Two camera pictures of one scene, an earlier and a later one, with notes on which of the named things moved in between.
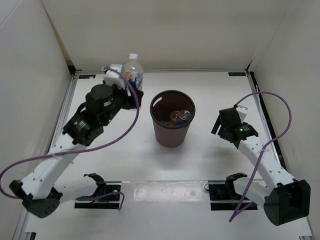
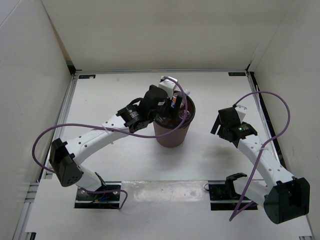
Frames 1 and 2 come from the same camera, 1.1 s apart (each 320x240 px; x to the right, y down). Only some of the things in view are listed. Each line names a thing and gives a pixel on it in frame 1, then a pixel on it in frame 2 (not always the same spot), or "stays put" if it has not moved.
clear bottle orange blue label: (133, 73) -> (174, 101)
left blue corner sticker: (86, 76) stays put
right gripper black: (216, 127) stays put
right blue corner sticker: (237, 74) stays put
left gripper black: (132, 103) -> (168, 102)
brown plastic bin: (172, 112) stays put
